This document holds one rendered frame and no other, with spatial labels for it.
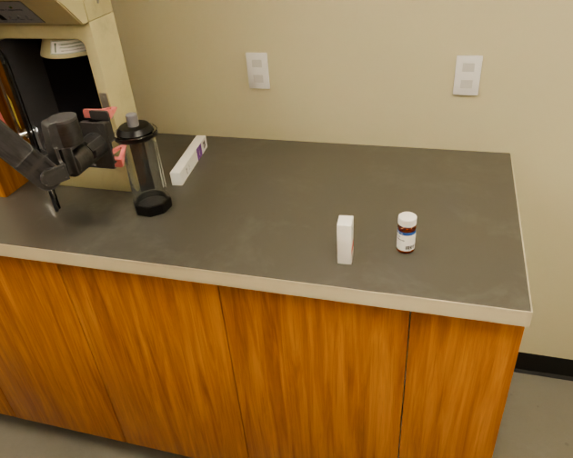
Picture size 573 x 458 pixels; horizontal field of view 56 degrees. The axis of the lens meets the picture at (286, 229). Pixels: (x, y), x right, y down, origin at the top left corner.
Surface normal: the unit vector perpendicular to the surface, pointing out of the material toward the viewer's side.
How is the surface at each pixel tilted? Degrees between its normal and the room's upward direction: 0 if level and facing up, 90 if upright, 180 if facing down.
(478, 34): 90
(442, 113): 90
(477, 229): 0
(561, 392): 0
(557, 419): 0
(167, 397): 90
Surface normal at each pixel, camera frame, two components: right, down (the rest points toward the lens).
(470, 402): -0.27, 0.55
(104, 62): 0.96, 0.10
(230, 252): -0.07, -0.83
